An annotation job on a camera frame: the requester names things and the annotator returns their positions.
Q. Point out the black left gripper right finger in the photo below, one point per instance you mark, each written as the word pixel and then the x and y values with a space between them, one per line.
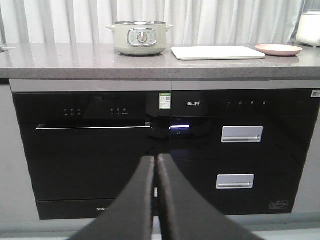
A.
pixel 185 215

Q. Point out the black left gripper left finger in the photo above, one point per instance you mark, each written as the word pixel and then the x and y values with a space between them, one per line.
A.
pixel 130 216

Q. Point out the white bear serving tray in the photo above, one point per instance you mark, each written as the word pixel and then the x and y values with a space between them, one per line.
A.
pixel 216 53

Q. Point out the pink round plate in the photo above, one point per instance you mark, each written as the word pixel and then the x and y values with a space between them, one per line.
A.
pixel 281 50

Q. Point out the black built-in dishwasher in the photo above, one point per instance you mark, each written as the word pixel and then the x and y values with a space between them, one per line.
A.
pixel 82 148

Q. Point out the black built-in sterilizer cabinet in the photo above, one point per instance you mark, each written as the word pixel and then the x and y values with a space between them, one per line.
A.
pixel 288 117

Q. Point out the green energy label sticker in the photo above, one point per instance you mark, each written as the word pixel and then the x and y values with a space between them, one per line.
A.
pixel 165 101

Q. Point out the green electric cooking pot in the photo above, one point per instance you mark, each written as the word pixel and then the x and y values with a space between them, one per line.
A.
pixel 140 38

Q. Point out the white rice cooker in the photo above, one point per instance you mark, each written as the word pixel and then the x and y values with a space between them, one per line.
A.
pixel 308 31

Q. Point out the white pleated curtain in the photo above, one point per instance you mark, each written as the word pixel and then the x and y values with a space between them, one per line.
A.
pixel 193 21

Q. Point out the silver lower drawer handle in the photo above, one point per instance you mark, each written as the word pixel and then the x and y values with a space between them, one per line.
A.
pixel 234 181

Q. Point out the silver drawer handle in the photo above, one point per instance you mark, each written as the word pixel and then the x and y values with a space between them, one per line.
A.
pixel 242 134
pixel 234 181

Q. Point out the silver upper drawer handle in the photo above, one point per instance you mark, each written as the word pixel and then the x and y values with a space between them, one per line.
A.
pixel 242 134

